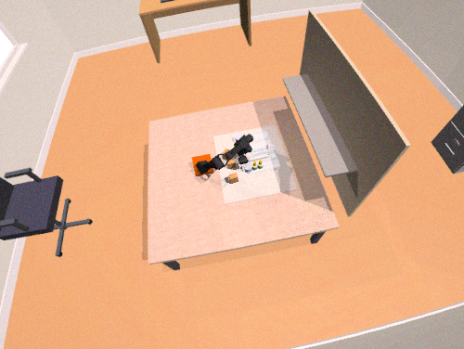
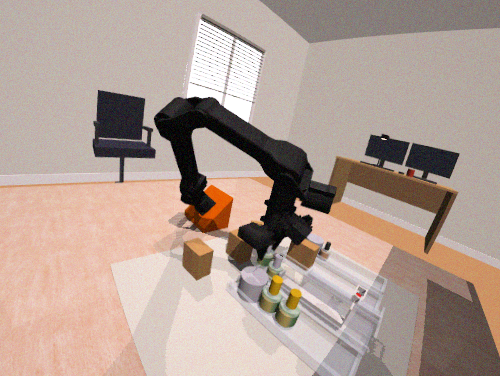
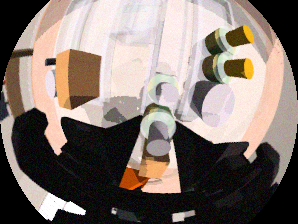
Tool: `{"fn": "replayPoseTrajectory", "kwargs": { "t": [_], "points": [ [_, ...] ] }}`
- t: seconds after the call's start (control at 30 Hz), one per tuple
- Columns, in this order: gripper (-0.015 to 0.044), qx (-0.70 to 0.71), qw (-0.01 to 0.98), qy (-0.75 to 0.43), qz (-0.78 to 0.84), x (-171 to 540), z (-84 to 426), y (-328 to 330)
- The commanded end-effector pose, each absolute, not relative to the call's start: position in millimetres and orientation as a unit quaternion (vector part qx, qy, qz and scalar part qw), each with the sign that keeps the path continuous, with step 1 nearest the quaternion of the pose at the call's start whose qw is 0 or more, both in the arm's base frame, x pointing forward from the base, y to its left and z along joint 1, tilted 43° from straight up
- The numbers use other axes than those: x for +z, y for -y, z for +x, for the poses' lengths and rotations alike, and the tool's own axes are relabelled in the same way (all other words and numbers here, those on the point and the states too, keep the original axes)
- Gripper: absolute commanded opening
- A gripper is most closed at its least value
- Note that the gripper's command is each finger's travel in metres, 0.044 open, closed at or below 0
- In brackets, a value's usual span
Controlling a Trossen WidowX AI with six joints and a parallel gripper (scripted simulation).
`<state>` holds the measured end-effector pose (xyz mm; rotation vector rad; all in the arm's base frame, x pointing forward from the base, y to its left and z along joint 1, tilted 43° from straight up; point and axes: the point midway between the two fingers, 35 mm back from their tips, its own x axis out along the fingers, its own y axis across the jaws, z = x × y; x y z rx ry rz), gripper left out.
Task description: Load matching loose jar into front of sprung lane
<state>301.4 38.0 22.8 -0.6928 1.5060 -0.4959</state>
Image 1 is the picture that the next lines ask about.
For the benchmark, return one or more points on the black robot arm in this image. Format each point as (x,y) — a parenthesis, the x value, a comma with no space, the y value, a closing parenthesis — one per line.
(216,162)

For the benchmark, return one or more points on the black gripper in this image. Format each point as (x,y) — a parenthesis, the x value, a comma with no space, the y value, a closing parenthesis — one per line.
(242,159)

